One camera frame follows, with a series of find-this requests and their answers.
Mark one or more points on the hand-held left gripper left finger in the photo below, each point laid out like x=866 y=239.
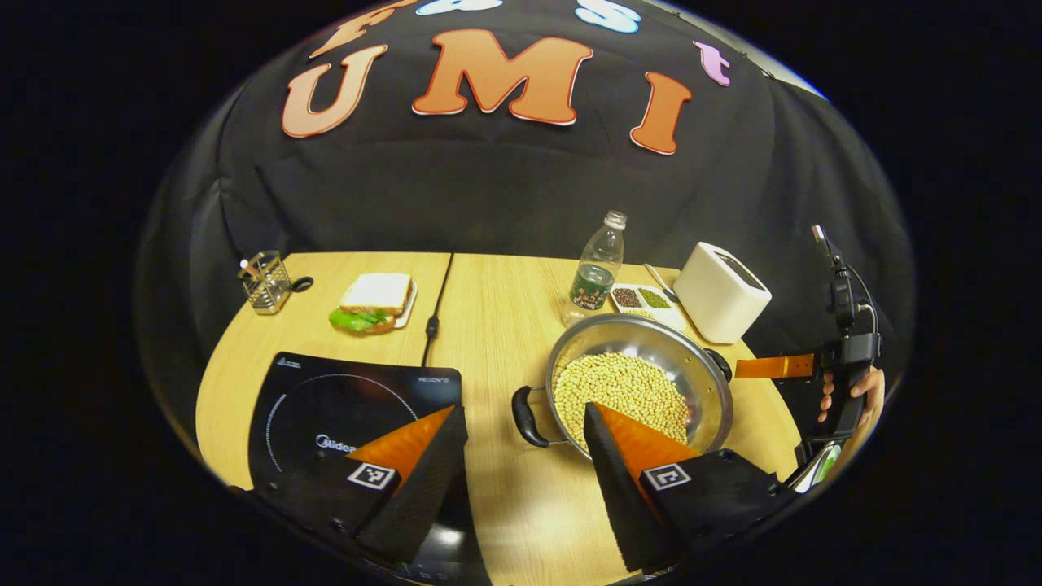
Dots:
x=423 y=488

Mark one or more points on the black induction cooktop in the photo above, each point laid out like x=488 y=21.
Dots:
x=326 y=407

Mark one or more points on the white divided bean dish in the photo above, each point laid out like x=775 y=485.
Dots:
x=643 y=297

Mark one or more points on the pile of yellow soybeans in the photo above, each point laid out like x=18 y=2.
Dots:
x=619 y=387

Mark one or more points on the small black object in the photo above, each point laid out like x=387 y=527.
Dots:
x=302 y=284

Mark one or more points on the black backdrop cloth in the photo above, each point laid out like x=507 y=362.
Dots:
x=488 y=195

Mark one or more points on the metal spoon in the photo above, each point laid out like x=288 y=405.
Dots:
x=655 y=277

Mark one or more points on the sandwich with lettuce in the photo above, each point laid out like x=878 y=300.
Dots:
x=374 y=293

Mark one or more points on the small white plate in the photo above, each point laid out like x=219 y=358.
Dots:
x=407 y=309

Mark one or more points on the clear plastic water bottle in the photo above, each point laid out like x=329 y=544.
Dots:
x=598 y=277

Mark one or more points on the white toaster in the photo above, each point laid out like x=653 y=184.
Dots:
x=716 y=305

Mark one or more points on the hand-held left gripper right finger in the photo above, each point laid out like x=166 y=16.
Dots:
x=623 y=496

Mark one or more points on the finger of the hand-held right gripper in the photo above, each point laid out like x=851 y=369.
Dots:
x=773 y=366

